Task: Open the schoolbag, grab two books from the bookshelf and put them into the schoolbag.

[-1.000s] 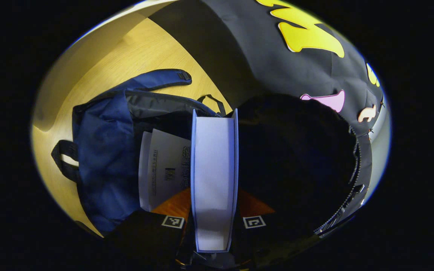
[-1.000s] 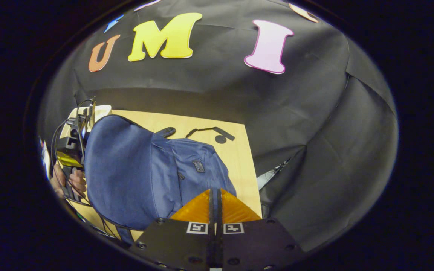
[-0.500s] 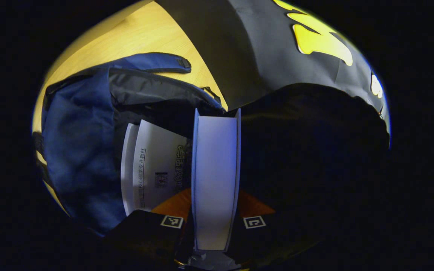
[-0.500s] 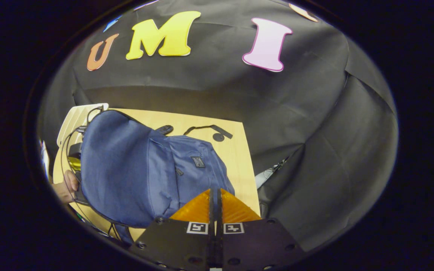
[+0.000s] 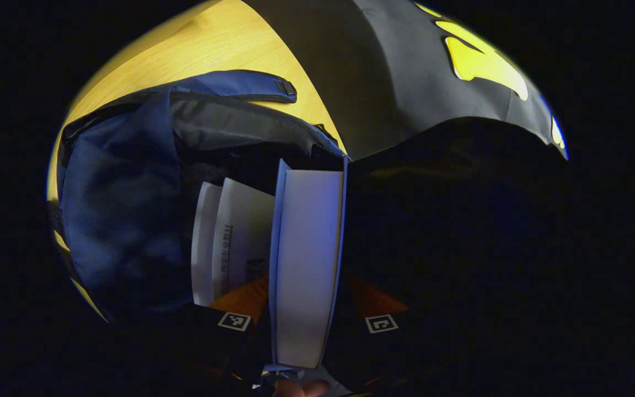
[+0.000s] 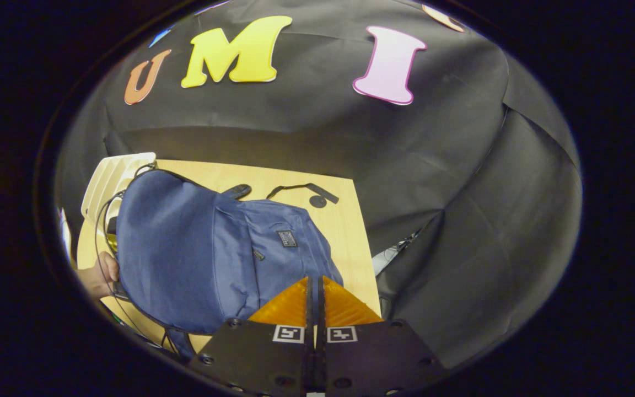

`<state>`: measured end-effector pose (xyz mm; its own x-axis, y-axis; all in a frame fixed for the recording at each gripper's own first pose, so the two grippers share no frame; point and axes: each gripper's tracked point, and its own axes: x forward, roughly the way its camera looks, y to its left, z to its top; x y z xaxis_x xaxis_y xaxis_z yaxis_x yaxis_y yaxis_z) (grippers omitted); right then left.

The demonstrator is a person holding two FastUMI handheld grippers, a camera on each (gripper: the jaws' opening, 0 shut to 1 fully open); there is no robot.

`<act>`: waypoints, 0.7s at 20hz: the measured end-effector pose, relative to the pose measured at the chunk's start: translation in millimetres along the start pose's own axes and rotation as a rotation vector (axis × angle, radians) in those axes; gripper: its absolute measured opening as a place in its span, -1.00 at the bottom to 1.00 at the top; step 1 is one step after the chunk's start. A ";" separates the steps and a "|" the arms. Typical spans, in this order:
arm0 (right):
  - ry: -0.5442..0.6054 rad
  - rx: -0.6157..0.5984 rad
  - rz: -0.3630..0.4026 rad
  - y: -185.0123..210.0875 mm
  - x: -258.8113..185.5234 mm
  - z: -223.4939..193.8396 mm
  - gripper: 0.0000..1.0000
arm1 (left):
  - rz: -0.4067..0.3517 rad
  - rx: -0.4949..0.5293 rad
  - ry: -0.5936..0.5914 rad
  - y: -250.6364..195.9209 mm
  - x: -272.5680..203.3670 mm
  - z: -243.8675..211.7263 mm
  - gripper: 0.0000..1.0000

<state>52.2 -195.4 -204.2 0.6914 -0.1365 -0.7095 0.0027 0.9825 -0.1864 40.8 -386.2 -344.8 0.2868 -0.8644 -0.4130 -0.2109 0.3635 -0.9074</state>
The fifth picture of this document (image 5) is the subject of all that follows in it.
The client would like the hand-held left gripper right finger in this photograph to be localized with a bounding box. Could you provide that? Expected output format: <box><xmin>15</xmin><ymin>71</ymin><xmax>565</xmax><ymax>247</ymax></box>
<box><xmin>329</xmin><ymin>274</ymin><xmax>453</xmax><ymax>388</ymax></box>

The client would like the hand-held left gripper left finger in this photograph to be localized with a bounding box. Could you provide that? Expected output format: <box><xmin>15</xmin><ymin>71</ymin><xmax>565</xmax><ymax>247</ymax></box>
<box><xmin>159</xmin><ymin>277</ymin><xmax>270</xmax><ymax>382</ymax></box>

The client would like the white book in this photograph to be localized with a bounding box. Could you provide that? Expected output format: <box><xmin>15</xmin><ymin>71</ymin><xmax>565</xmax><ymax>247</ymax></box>
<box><xmin>191</xmin><ymin>177</ymin><xmax>277</xmax><ymax>308</ymax></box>
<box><xmin>267</xmin><ymin>158</ymin><xmax>349</xmax><ymax>371</ymax></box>

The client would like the blue schoolbag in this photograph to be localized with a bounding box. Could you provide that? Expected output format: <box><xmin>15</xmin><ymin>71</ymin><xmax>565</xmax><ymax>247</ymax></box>
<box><xmin>56</xmin><ymin>70</ymin><xmax>569</xmax><ymax>387</ymax></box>

